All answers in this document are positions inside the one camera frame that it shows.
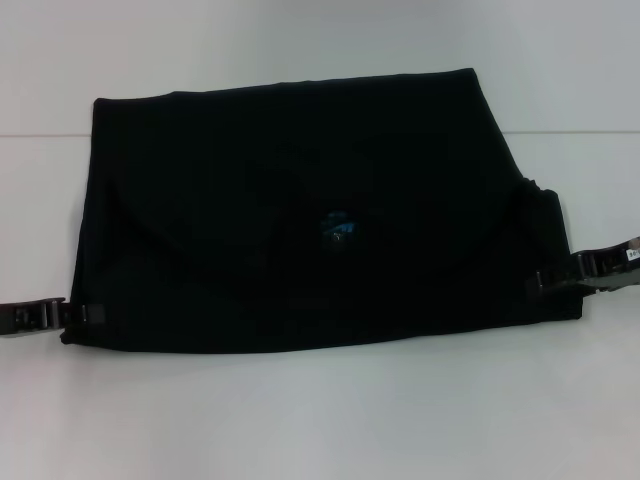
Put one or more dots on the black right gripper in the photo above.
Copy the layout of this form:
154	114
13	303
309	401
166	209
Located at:
631	255

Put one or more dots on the black shirt with white print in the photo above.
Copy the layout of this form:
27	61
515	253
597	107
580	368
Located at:
320	200

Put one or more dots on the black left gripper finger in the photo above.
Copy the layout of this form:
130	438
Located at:
93	313
30	307

